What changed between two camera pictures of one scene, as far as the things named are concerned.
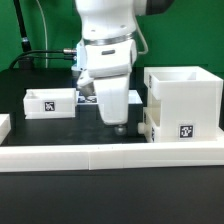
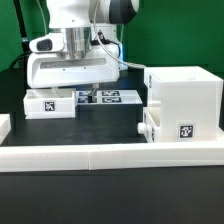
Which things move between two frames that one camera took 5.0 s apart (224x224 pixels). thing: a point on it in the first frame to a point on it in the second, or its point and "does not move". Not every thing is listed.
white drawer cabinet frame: [189, 99] does not move
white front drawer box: [151, 127] does not move
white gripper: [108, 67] to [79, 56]
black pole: [22, 27] does not move
